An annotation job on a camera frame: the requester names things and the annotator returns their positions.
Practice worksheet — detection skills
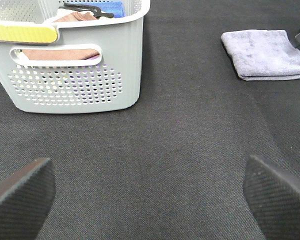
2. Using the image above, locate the blue towel in basket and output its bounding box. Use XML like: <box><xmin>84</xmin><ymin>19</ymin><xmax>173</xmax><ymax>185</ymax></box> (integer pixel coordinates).
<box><xmin>83</xmin><ymin>1</ymin><xmax>126</xmax><ymax>18</ymax></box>

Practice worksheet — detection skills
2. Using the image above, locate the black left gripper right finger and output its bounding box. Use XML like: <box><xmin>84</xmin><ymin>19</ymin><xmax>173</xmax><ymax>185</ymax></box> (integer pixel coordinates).
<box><xmin>242</xmin><ymin>155</ymin><xmax>300</xmax><ymax>240</ymax></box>

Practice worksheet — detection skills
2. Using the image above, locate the grey perforated laundry basket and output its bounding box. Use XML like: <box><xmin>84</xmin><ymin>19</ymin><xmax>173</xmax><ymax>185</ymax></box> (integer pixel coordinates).
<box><xmin>0</xmin><ymin>0</ymin><xmax>150</xmax><ymax>114</ymax></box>

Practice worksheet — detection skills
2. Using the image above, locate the lavender towel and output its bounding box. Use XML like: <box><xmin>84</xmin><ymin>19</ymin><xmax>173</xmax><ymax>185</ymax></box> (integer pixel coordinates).
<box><xmin>220</xmin><ymin>29</ymin><xmax>300</xmax><ymax>81</ymax></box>

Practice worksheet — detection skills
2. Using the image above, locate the brown towel in basket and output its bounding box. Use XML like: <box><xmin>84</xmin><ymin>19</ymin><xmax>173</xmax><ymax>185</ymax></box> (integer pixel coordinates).
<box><xmin>21</xmin><ymin>9</ymin><xmax>100</xmax><ymax>61</ymax></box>

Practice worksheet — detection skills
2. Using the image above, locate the black table mat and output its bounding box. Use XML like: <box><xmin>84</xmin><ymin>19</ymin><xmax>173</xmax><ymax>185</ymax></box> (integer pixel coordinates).
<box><xmin>0</xmin><ymin>0</ymin><xmax>300</xmax><ymax>240</ymax></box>

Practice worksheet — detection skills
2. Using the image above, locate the purple towel in basket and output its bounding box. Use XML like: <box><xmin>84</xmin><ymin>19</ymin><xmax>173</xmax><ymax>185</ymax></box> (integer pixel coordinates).
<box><xmin>86</xmin><ymin>54</ymin><xmax>102</xmax><ymax>60</ymax></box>

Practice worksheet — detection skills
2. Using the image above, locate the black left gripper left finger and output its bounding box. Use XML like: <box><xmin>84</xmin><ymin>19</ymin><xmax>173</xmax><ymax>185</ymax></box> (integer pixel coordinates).
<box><xmin>0</xmin><ymin>158</ymin><xmax>56</xmax><ymax>240</ymax></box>

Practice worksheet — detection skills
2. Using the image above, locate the yellow tape strip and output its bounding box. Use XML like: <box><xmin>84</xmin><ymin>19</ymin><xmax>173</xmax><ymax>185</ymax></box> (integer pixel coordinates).
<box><xmin>0</xmin><ymin>25</ymin><xmax>58</xmax><ymax>44</ymax></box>

